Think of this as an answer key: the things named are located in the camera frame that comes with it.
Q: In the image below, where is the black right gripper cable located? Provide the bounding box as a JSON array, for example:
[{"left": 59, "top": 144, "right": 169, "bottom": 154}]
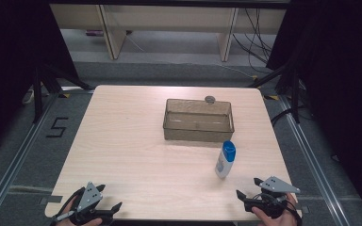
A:
[{"left": 284, "top": 197, "right": 304, "bottom": 226}]

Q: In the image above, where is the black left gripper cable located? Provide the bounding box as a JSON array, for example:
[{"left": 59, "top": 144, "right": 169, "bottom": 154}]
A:
[{"left": 50, "top": 186, "right": 86, "bottom": 226}]

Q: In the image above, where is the metal floor rail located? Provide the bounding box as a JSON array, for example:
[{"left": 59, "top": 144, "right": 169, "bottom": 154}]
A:
[
  {"left": 0, "top": 89, "right": 61, "bottom": 226},
  {"left": 277, "top": 94, "right": 351, "bottom": 226}
]

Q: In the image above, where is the dark curtain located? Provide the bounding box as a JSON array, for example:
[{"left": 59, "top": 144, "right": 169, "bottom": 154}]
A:
[
  {"left": 0, "top": 0, "right": 80, "bottom": 159},
  {"left": 264, "top": 0, "right": 362, "bottom": 219}
]

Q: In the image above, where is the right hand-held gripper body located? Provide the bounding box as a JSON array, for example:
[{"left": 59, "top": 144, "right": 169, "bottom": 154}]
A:
[{"left": 243, "top": 175, "right": 302, "bottom": 219}]

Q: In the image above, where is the black metal stand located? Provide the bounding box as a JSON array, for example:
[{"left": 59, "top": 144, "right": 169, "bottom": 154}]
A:
[
  {"left": 32, "top": 63, "right": 92, "bottom": 124},
  {"left": 247, "top": 60, "right": 302, "bottom": 124}
]

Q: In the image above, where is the clear brown plastic box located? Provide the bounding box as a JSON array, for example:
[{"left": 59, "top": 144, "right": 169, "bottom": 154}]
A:
[{"left": 162, "top": 98, "right": 236, "bottom": 143}]

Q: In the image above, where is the thin white cable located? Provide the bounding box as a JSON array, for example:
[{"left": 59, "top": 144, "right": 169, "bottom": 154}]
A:
[{"left": 215, "top": 62, "right": 260, "bottom": 80}]

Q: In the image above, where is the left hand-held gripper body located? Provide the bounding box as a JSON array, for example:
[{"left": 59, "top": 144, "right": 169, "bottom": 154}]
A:
[{"left": 70, "top": 181, "right": 116, "bottom": 226}]

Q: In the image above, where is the person's right hand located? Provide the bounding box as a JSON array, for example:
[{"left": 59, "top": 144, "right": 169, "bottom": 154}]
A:
[{"left": 251, "top": 192, "right": 300, "bottom": 226}]

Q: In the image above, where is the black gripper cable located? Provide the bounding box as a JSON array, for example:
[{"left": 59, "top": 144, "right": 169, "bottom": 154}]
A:
[
  {"left": 50, "top": 186, "right": 86, "bottom": 226},
  {"left": 284, "top": 197, "right": 304, "bottom": 226}
]

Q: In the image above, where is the thick black floor cable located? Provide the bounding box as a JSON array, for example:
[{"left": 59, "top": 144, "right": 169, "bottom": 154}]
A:
[{"left": 270, "top": 107, "right": 297, "bottom": 127}]

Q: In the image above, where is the white bottle with blue cap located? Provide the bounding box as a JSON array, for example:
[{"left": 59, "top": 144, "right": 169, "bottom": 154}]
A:
[{"left": 214, "top": 139, "right": 238, "bottom": 180}]

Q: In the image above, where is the bundle of black cables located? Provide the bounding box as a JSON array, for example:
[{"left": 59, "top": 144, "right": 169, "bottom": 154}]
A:
[{"left": 231, "top": 7, "right": 273, "bottom": 66}]

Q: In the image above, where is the person's left hand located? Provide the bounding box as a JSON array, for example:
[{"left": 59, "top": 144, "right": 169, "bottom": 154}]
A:
[{"left": 56, "top": 198, "right": 104, "bottom": 226}]

